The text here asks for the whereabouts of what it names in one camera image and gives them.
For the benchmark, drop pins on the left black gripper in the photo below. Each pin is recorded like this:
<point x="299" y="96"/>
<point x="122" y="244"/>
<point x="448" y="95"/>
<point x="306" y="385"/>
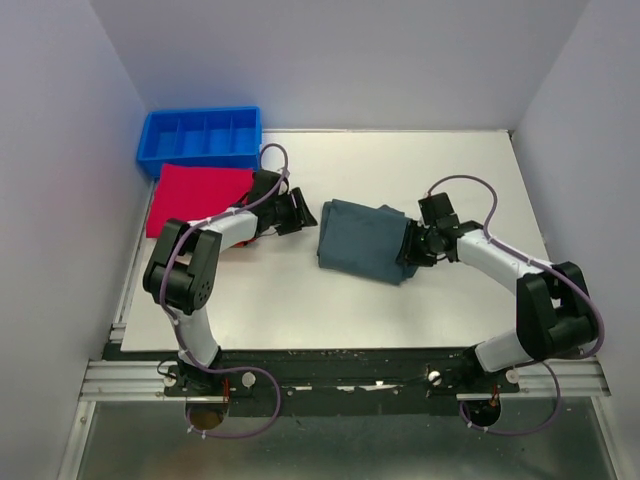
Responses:
<point x="300" y="215"/>

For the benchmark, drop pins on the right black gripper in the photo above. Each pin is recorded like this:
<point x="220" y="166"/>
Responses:
<point x="409" y="249"/>

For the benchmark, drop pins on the grey blue t shirt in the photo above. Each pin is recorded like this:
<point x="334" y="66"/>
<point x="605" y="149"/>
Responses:
<point x="363" y="241"/>

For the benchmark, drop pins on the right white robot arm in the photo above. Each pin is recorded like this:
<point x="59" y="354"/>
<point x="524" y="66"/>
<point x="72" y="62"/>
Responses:
<point x="554" y="314"/>

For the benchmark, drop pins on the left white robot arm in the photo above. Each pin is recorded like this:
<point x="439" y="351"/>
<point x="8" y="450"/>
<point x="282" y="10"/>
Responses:
<point x="181" y="272"/>

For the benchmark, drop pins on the blue plastic divided bin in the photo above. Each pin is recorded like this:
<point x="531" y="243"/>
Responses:
<point x="222" y="137"/>

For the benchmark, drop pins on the folded magenta t shirt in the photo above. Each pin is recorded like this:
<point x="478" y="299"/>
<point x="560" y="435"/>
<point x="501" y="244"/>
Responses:
<point x="193" y="193"/>

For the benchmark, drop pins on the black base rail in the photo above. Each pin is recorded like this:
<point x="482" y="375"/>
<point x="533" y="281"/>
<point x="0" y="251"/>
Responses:
<point x="337" y="382"/>

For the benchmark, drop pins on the aluminium extrusion frame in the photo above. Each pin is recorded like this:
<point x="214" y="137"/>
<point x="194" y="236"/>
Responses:
<point x="273" y="295"/>

